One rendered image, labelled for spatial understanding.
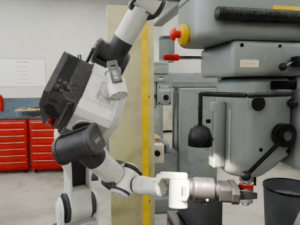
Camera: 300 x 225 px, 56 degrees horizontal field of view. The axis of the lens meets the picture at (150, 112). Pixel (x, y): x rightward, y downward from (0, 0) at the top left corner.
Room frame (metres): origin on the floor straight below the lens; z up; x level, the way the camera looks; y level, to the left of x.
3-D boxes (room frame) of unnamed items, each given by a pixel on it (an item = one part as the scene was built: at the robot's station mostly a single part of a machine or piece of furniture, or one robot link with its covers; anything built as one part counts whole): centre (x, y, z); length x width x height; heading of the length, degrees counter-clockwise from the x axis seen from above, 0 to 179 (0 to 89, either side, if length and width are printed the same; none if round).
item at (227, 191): (0.95, -0.24, 1.24); 0.13 x 0.12 x 0.10; 174
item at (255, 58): (0.95, -0.37, 1.68); 0.34 x 0.24 x 0.10; 103
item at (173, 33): (0.89, -0.08, 1.76); 0.04 x 0.03 x 0.04; 13
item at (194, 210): (1.35, -0.24, 1.02); 0.22 x 0.12 x 0.20; 19
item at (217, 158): (0.92, -0.22, 1.45); 0.04 x 0.04 x 0.21; 13
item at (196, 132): (0.84, -0.15, 1.46); 0.07 x 0.07 x 0.06
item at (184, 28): (0.89, -0.10, 1.76); 0.06 x 0.02 x 0.06; 13
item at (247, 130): (0.94, -0.33, 1.47); 0.21 x 0.19 x 0.32; 13
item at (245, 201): (0.94, -0.33, 1.23); 0.05 x 0.05 x 0.05
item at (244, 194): (0.91, -0.32, 1.24); 0.06 x 0.02 x 0.03; 84
